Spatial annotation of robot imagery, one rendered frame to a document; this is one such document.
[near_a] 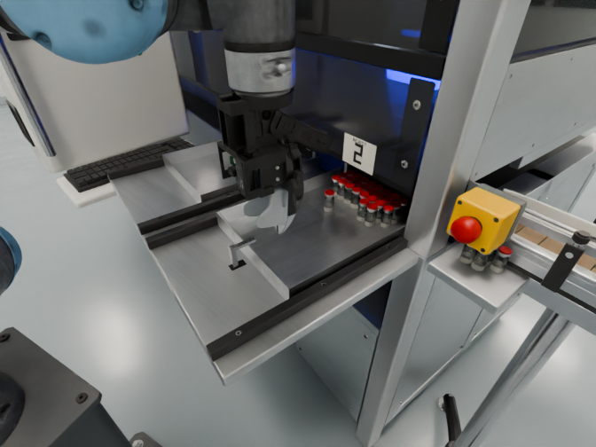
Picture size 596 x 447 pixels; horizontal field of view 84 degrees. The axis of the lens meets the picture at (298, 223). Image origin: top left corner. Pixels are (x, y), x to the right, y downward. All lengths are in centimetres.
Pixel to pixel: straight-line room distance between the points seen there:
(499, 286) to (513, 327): 123
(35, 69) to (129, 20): 101
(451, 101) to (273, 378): 122
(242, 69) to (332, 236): 39
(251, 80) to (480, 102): 31
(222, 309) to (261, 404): 92
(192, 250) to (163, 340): 105
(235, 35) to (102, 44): 17
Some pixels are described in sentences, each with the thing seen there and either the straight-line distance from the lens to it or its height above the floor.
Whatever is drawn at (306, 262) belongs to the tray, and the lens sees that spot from 60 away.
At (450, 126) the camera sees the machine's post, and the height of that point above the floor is 112.
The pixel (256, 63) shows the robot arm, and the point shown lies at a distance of 37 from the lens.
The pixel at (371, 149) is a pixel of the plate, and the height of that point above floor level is 104.
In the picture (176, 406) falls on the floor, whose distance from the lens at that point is 150.
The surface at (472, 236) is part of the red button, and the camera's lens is 54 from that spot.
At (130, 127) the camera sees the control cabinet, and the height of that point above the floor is 89.
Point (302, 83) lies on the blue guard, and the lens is 77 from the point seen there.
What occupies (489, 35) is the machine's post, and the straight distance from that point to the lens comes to 51.
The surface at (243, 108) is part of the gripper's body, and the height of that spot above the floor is 118.
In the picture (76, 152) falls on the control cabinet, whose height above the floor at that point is 85.
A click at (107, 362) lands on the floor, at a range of 171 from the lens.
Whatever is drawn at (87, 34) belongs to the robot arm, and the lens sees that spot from 23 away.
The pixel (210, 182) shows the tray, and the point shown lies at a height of 88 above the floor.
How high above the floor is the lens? 129
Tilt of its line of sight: 36 degrees down
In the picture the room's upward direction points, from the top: straight up
